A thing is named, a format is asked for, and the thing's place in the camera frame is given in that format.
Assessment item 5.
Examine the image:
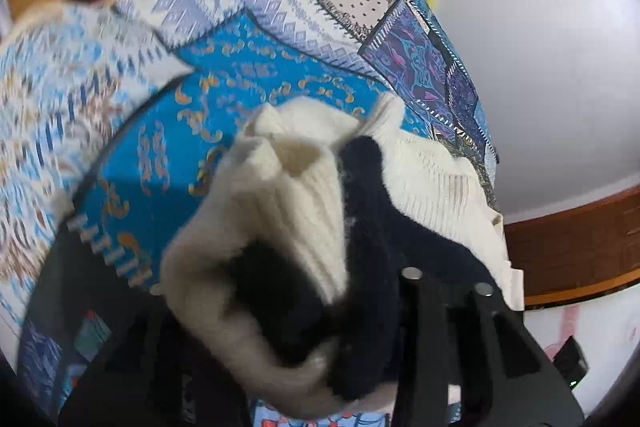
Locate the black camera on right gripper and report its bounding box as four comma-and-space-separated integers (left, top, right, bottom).
552, 335, 589, 389

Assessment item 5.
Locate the blue patchwork bedspread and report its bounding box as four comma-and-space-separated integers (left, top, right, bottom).
0, 0, 501, 427

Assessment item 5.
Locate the white and navy knit sweater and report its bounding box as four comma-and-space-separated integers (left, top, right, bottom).
160, 93, 524, 419

